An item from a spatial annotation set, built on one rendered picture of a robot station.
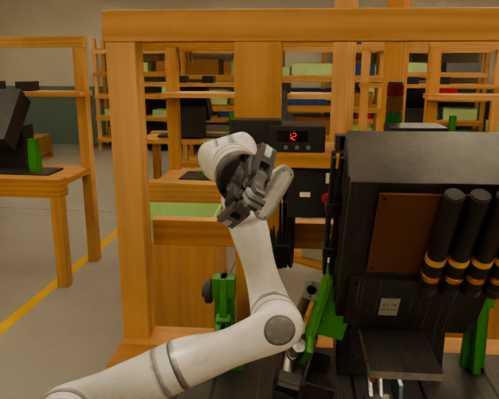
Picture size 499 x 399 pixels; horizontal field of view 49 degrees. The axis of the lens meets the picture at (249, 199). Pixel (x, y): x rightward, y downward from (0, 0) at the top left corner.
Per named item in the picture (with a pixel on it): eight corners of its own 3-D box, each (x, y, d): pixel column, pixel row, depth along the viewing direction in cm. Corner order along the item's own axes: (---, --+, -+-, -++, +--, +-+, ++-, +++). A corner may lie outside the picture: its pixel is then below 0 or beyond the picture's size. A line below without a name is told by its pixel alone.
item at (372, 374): (443, 386, 120) (443, 374, 120) (369, 382, 122) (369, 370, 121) (408, 308, 158) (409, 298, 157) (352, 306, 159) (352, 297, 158)
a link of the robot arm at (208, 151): (196, 157, 84) (251, 141, 85) (192, 142, 99) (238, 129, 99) (209, 199, 86) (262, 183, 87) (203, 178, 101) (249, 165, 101)
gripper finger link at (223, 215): (234, 223, 76) (253, 205, 71) (230, 234, 74) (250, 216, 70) (217, 214, 75) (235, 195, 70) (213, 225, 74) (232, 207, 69)
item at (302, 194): (345, 218, 158) (348, 168, 154) (287, 218, 159) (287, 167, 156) (341, 207, 170) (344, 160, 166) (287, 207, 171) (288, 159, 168)
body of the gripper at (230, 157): (203, 187, 81) (207, 203, 72) (231, 137, 80) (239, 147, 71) (246, 210, 83) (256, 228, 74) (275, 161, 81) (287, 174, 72)
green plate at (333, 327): (336, 360, 140) (361, 287, 134) (305, 351, 140) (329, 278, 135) (333, 338, 151) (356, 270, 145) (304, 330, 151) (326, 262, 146)
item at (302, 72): (378, 183, 820) (386, 27, 765) (182, 177, 859) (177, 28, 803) (375, 176, 872) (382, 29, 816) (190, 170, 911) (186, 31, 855)
